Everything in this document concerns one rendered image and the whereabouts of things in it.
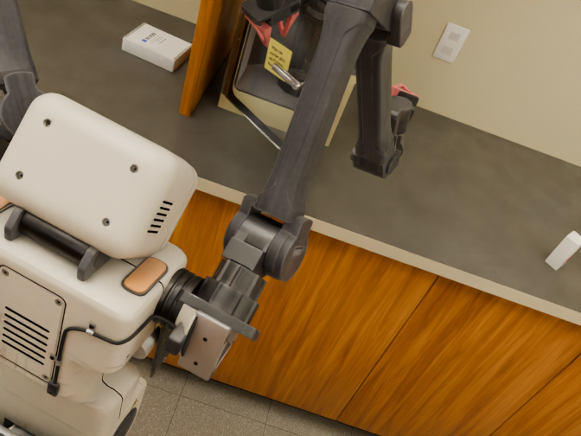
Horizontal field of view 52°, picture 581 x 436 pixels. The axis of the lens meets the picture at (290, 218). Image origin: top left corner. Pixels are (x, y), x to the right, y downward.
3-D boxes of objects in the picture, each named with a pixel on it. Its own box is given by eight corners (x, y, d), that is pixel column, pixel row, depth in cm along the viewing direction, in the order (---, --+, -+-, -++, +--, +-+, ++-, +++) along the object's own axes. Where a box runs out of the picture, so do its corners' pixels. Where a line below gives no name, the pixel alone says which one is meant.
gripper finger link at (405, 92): (420, 81, 135) (419, 101, 127) (406, 107, 139) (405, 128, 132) (392, 71, 134) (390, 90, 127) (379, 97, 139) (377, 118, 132)
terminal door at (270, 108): (224, 93, 158) (263, -57, 132) (298, 165, 145) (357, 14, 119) (222, 94, 157) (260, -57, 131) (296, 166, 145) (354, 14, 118)
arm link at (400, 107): (348, 163, 122) (386, 178, 119) (356, 113, 115) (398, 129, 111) (373, 137, 130) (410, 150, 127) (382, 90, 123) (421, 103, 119)
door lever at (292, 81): (286, 67, 137) (289, 57, 135) (313, 91, 133) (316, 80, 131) (268, 70, 134) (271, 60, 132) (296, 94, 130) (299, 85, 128)
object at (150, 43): (142, 34, 177) (143, 22, 174) (190, 56, 176) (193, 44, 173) (121, 49, 168) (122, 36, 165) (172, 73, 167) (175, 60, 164)
